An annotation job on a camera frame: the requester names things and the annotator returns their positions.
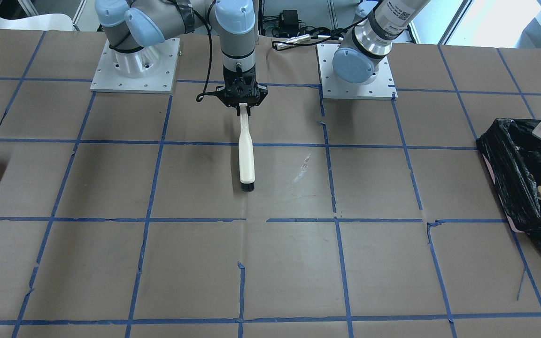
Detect black bag lined bin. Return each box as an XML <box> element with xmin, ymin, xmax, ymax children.
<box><xmin>475</xmin><ymin>118</ymin><xmax>541</xmax><ymax>250</ymax></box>

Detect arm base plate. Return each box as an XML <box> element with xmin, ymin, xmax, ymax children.
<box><xmin>317</xmin><ymin>44</ymin><xmax>398</xmax><ymax>100</ymax></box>
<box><xmin>90</xmin><ymin>38</ymin><xmax>181</xmax><ymax>94</ymax></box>

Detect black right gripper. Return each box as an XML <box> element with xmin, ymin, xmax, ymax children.
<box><xmin>214</xmin><ymin>66</ymin><xmax>268</xmax><ymax>117</ymax></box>

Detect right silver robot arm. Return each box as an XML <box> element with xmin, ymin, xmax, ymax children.
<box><xmin>91</xmin><ymin>0</ymin><xmax>268</xmax><ymax>113</ymax></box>

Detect beige hand brush black bristles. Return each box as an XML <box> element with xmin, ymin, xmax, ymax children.
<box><xmin>238</xmin><ymin>103</ymin><xmax>255</xmax><ymax>192</ymax></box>

